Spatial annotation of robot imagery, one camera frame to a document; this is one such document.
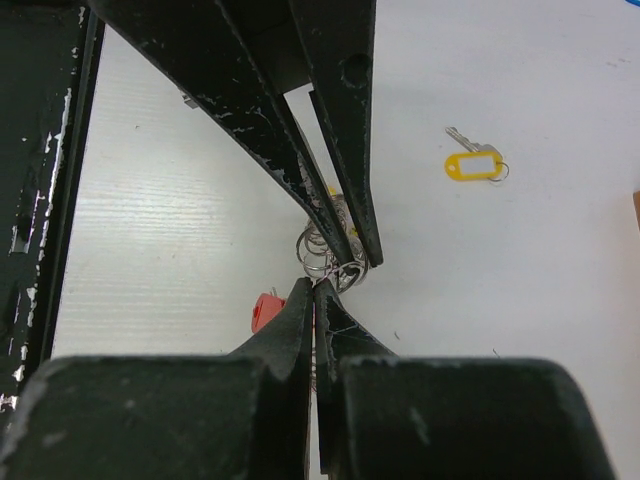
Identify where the red key tag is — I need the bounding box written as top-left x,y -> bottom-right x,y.
251,288 -> 286,334

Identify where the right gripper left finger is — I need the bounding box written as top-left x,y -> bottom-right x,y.
1,278 -> 313,479

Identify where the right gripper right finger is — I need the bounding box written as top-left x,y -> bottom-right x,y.
314,281 -> 615,479

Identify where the key with yellow framed tag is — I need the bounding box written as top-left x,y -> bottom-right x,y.
444,126 -> 510,183

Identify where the metal keyring organizer yellow handle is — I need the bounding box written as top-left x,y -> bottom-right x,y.
296,187 -> 370,293

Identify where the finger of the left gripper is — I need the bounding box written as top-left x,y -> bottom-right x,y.
89,1 -> 354,264
289,0 -> 384,268

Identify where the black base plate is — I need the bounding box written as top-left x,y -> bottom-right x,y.
1,1 -> 105,414

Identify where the wooden compartment tray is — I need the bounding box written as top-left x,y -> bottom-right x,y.
632,190 -> 640,228

